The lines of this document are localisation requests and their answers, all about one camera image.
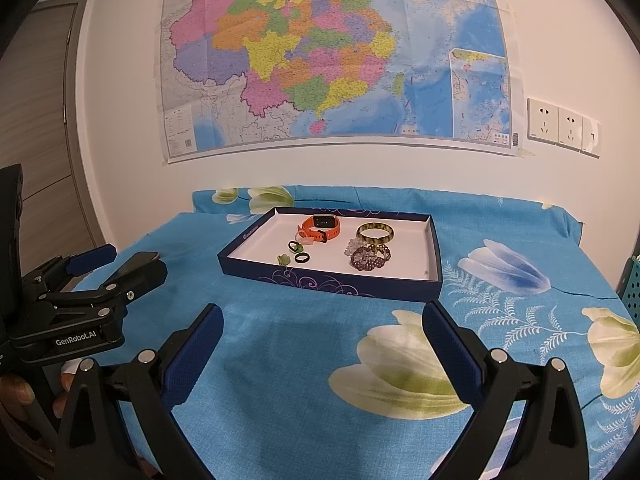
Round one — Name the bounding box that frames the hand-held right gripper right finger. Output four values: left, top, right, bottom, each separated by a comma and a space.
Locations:
421, 300, 591, 480

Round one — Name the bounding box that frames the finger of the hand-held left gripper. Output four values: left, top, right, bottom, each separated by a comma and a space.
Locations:
21, 243, 118, 292
36, 251, 169, 313

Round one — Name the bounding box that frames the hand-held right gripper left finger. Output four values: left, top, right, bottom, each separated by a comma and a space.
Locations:
52, 302, 226, 480

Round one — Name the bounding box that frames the dark blue shallow box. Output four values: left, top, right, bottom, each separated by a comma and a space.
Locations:
216, 206, 444, 303

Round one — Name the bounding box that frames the purple bead bracelet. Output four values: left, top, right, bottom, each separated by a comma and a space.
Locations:
350, 244, 392, 273

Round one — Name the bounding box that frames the yellow-black bangle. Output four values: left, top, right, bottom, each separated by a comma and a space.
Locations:
356, 222, 395, 245

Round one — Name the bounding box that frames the orange smartwatch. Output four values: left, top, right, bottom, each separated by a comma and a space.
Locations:
298, 213, 342, 243

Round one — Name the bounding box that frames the person's left hand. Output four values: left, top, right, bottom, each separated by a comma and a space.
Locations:
0, 364, 82, 426

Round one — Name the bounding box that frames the blue floral bedsheet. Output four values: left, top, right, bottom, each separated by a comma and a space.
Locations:
70, 185, 640, 480

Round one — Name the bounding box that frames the brown door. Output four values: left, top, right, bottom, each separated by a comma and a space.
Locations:
0, 0, 108, 261

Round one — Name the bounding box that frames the white wall socket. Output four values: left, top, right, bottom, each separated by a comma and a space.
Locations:
557, 106, 587, 152
527, 97, 560, 145

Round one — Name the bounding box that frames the white wall switch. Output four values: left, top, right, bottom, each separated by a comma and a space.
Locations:
581, 116, 602, 158

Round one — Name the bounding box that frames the colourful wall map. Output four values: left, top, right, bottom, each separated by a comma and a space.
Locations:
151, 0, 523, 163

